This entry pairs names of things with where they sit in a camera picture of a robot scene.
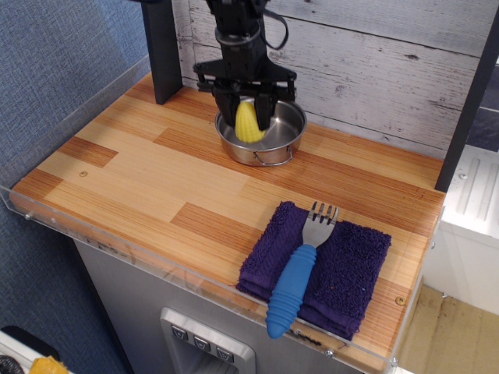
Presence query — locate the clear acrylic edge guard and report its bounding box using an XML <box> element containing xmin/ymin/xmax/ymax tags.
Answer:
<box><xmin>7</xmin><ymin>75</ymin><xmax>444</xmax><ymax>373</ymax></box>

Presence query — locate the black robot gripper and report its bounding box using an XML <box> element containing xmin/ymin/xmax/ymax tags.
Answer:
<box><xmin>193</xmin><ymin>37</ymin><xmax>297</xmax><ymax>130</ymax></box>

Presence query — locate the white ridged appliance right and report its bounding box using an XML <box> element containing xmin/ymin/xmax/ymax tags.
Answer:
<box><xmin>423</xmin><ymin>146</ymin><xmax>498</xmax><ymax>314</ymax></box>

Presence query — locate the yellow object bottom left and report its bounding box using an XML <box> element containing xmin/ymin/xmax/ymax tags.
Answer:
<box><xmin>29</xmin><ymin>356</ymin><xmax>69</xmax><ymax>374</ymax></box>

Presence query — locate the dark upright post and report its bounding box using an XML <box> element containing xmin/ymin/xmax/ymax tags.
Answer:
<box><xmin>140</xmin><ymin>1</ymin><xmax>183</xmax><ymax>104</ymax></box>
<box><xmin>434</xmin><ymin>9</ymin><xmax>498</xmax><ymax>192</ymax></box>

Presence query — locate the yellow corn-shaped shaker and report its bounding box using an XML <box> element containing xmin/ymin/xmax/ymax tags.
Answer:
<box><xmin>235</xmin><ymin>101</ymin><xmax>266</xmax><ymax>143</ymax></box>

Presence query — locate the silver dispenser button panel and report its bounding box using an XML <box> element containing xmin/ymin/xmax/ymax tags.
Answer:
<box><xmin>160</xmin><ymin>307</ymin><xmax>257</xmax><ymax>373</ymax></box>

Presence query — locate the dark right upright post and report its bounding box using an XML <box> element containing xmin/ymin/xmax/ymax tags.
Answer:
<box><xmin>434</xmin><ymin>9</ymin><xmax>498</xmax><ymax>192</ymax></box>

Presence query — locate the stainless steel pot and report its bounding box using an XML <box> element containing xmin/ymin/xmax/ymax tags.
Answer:
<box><xmin>215</xmin><ymin>101</ymin><xmax>307</xmax><ymax>167</ymax></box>

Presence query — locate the purple folded towel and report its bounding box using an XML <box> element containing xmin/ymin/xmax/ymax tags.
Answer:
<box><xmin>236</xmin><ymin>201</ymin><xmax>391</xmax><ymax>340</ymax></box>

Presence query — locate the blue-handled metal fork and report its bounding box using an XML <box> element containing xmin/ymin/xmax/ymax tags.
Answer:
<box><xmin>266</xmin><ymin>202</ymin><xmax>340</xmax><ymax>339</ymax></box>

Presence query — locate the black corrugated hose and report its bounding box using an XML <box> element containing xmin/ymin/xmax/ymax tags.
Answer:
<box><xmin>0</xmin><ymin>354</ymin><xmax>26</xmax><ymax>374</ymax></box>

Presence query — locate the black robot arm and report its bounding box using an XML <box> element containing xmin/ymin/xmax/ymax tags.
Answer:
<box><xmin>193</xmin><ymin>1</ymin><xmax>297</xmax><ymax>130</ymax></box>

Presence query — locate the grey toy fridge cabinet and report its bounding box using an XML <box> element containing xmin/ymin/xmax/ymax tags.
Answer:
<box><xmin>73</xmin><ymin>238</ymin><xmax>375</xmax><ymax>374</ymax></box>

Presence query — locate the dark left upright post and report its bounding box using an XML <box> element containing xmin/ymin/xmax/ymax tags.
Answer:
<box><xmin>140</xmin><ymin>1</ymin><xmax>183</xmax><ymax>104</ymax></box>

